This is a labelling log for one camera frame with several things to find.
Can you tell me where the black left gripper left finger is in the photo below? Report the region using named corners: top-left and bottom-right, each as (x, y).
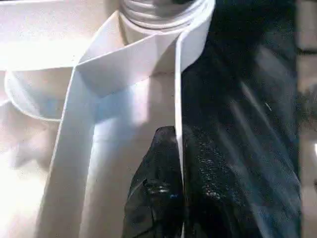
top-left (122, 126), bottom-right (185, 238)

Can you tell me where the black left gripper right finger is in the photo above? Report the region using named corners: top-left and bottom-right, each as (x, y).
top-left (180, 126), bottom-right (261, 238)

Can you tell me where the white plastic table leg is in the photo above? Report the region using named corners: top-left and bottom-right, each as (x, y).
top-left (118, 0), bottom-right (210, 31)

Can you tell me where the white plastic table top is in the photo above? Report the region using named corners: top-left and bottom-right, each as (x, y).
top-left (0, 0), bottom-right (216, 238)

